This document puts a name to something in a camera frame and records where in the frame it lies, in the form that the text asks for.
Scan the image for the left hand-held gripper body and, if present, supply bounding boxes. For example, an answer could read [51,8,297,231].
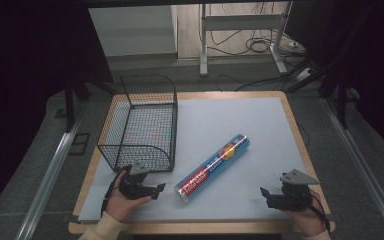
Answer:
[118,161,158,201]

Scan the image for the dark monitor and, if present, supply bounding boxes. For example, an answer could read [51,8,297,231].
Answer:
[284,0,321,45]

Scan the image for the black floor cables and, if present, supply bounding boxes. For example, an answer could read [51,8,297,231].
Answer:
[209,2,306,58]

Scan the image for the black floor socket plate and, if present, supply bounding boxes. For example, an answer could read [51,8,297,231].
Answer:
[67,132,91,156]

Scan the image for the white power strip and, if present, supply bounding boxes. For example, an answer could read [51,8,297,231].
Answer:
[294,67,315,83]

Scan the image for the white metal desk frame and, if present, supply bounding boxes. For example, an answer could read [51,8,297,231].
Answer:
[198,2,294,78]

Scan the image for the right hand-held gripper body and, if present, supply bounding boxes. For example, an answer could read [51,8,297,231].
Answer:
[267,168,321,212]

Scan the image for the white panel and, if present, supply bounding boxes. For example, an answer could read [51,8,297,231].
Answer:
[87,4,178,58]

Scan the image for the black metal stand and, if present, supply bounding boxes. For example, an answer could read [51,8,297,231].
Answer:
[62,78,93,133]
[317,64,352,130]

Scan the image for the black wire basket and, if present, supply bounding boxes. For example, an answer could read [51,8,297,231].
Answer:
[96,73,179,174]

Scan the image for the colourful foil roll box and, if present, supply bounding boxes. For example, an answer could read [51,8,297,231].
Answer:
[174,133,252,204]

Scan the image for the person's left hand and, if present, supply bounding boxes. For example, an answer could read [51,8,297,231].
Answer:
[104,169,153,224]

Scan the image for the light blue table mat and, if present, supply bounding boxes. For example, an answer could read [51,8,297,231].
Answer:
[77,96,310,223]

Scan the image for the aluminium rail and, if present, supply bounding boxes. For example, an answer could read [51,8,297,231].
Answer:
[14,109,85,240]
[322,97,384,240]

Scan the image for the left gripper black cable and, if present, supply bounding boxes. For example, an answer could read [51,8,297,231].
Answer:
[100,169,128,218]

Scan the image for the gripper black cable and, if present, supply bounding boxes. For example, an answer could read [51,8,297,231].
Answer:
[100,169,128,218]
[308,192,332,234]

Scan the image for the person's right hand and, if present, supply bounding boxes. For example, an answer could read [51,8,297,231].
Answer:
[281,189,328,236]

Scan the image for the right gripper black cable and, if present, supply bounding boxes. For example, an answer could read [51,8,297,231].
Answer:
[308,192,332,234]

